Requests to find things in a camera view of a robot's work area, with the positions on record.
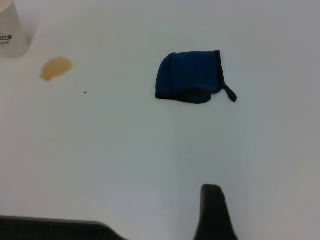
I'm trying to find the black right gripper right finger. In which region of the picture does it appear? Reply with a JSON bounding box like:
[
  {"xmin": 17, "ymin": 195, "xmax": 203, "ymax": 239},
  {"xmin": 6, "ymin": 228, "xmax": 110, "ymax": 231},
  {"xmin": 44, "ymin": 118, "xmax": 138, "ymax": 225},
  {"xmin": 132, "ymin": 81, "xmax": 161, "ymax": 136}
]
[{"xmin": 194, "ymin": 184, "xmax": 239, "ymax": 240}]

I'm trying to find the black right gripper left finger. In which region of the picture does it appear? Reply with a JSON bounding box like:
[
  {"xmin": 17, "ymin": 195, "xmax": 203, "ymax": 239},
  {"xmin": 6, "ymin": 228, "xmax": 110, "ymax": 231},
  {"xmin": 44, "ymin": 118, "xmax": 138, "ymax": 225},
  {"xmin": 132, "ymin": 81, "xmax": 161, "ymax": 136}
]
[{"xmin": 0, "ymin": 215, "xmax": 127, "ymax": 240}]

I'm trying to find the blue cloth with black trim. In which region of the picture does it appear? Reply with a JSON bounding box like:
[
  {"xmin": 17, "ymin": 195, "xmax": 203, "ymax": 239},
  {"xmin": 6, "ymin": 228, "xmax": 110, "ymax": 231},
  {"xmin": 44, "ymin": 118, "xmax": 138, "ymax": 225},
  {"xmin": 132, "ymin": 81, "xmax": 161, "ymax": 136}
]
[{"xmin": 154, "ymin": 49, "xmax": 238, "ymax": 105}]

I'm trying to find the white paper coffee cup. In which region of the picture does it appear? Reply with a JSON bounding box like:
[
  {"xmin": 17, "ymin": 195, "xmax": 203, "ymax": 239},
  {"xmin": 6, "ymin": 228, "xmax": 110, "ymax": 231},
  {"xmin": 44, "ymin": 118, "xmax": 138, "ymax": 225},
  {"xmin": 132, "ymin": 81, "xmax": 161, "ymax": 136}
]
[{"xmin": 0, "ymin": 0, "xmax": 29, "ymax": 59}]

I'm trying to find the brown coffee spill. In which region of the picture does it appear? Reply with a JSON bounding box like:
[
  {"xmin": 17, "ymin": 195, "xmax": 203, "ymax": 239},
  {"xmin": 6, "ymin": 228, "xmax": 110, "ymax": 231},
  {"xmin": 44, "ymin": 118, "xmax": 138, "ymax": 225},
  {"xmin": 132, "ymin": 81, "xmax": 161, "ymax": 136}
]
[{"xmin": 39, "ymin": 56, "xmax": 75, "ymax": 83}]

